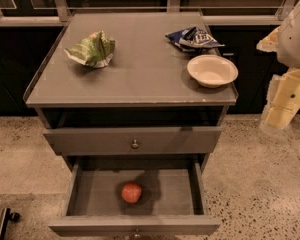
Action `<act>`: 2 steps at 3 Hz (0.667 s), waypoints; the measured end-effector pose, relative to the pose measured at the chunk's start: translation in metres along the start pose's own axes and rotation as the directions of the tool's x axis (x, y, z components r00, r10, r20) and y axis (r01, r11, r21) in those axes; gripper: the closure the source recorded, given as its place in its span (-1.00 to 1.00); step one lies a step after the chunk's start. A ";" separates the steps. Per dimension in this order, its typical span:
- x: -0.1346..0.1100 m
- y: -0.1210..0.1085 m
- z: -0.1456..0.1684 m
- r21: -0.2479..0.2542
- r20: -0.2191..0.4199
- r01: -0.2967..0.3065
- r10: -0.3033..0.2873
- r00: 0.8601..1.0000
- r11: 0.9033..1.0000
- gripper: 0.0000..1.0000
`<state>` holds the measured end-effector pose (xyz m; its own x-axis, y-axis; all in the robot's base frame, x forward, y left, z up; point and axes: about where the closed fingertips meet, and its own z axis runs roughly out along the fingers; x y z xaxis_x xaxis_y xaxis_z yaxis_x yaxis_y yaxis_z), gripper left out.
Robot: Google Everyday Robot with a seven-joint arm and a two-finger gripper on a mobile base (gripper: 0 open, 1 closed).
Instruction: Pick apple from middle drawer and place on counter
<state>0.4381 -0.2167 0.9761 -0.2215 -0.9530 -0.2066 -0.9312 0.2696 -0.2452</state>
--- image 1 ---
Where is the red apple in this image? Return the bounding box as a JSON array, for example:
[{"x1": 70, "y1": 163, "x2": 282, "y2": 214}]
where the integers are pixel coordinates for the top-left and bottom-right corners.
[{"x1": 121, "y1": 182, "x2": 142, "y2": 204}]

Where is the white paper bowl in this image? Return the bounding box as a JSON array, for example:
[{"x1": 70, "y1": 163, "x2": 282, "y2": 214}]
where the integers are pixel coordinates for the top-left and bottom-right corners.
[{"x1": 187, "y1": 55, "x2": 238, "y2": 88}]

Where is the metal railing frame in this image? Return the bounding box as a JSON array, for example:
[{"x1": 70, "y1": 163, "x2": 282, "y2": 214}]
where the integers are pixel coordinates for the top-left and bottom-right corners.
[{"x1": 0, "y1": 0, "x2": 299, "y2": 27}]

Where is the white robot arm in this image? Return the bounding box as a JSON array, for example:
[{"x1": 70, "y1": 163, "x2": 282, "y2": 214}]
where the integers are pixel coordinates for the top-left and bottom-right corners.
[{"x1": 256, "y1": 0, "x2": 300, "y2": 132}]

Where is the black object on floor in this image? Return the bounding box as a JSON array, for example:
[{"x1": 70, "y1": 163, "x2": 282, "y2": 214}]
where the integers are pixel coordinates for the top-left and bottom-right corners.
[{"x1": 0, "y1": 208, "x2": 21, "y2": 240}]

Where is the round metal top knob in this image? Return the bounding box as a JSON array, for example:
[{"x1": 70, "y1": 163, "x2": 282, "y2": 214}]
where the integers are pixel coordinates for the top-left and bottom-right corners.
[{"x1": 131, "y1": 139, "x2": 140, "y2": 149}]

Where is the grey top drawer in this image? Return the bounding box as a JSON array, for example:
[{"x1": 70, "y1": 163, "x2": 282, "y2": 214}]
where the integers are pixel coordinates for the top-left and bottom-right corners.
[{"x1": 44, "y1": 126, "x2": 221, "y2": 156}]

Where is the open grey middle drawer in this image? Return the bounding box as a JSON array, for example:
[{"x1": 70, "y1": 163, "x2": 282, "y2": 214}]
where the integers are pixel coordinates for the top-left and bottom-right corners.
[{"x1": 49, "y1": 159, "x2": 220, "y2": 237}]

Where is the grey drawer cabinet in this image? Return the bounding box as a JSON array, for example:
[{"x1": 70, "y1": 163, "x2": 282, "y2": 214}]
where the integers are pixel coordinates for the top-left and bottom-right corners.
[{"x1": 24, "y1": 12, "x2": 237, "y2": 164}]

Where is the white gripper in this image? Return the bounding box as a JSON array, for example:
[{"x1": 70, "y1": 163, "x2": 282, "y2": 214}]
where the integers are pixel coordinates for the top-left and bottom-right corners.
[{"x1": 256, "y1": 27, "x2": 300, "y2": 131}]

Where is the blue crumpled chip bag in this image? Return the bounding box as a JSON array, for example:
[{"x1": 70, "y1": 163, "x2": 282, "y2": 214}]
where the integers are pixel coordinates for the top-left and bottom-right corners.
[{"x1": 165, "y1": 27, "x2": 223, "y2": 53}]

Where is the green crumpled chip bag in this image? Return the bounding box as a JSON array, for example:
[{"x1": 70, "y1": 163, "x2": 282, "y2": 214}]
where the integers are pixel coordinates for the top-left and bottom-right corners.
[{"x1": 64, "y1": 31, "x2": 116, "y2": 68}]

